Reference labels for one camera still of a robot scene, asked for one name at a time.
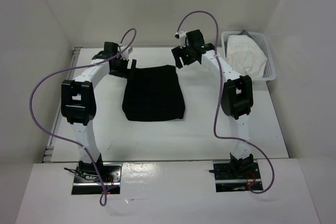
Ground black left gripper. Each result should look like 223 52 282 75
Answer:
110 56 137 80

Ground black skirt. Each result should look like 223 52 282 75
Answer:
122 65 185 122

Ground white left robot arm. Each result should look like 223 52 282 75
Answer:
61 42 133 182

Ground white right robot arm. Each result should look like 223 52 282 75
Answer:
172 30 254 178

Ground white skirt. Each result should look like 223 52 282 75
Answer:
226 35 267 78

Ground dark grey garment in basket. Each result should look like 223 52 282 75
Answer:
238 30 252 38

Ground white plastic basket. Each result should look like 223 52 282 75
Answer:
221 30 276 81

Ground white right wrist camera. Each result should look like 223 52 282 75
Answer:
174 30 188 48

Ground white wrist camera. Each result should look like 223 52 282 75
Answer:
120 46 133 60
174 30 188 48

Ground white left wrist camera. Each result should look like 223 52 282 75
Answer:
120 46 133 60

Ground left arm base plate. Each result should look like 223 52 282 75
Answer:
64 164 122 195

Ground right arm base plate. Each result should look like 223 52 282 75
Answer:
208 162 264 193

